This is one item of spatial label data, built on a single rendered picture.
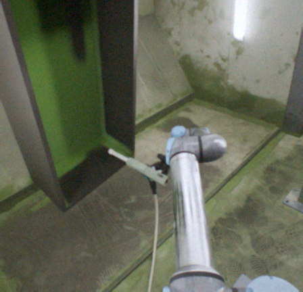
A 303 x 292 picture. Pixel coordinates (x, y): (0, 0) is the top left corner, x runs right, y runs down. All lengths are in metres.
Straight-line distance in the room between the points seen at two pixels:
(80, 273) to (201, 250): 1.15
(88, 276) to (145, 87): 1.98
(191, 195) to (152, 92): 2.18
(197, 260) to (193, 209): 0.16
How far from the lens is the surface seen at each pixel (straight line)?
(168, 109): 3.06
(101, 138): 1.96
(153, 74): 3.08
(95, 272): 1.82
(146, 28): 3.31
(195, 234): 0.83
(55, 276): 1.89
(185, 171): 0.97
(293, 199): 2.26
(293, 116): 2.86
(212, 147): 1.09
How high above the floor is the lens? 1.58
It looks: 32 degrees down
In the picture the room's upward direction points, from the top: 9 degrees counter-clockwise
